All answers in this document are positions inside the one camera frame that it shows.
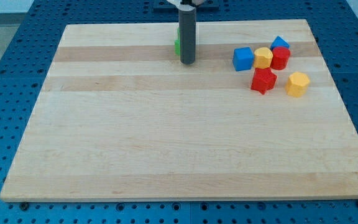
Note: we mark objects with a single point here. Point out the green block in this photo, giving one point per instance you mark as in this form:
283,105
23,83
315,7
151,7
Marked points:
177,43

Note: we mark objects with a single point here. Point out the blue triangle block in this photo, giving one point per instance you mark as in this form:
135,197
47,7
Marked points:
279,42

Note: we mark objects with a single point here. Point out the blue cube block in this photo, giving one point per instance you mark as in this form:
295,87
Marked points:
243,59

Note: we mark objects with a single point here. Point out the wooden board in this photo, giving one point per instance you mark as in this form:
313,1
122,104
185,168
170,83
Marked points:
120,119

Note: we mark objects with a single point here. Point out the yellow heart block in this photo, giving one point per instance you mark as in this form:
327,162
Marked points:
262,57

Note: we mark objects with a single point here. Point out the red star block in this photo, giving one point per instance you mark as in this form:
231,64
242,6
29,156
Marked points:
263,80

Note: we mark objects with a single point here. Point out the red cylinder block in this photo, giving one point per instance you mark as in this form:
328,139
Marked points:
280,59

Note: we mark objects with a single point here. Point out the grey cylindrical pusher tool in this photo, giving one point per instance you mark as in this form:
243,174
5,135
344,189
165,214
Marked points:
187,28

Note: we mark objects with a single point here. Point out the yellow hexagon block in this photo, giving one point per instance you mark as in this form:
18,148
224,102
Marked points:
297,84

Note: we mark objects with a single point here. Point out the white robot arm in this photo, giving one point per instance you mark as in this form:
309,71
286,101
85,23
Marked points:
192,3

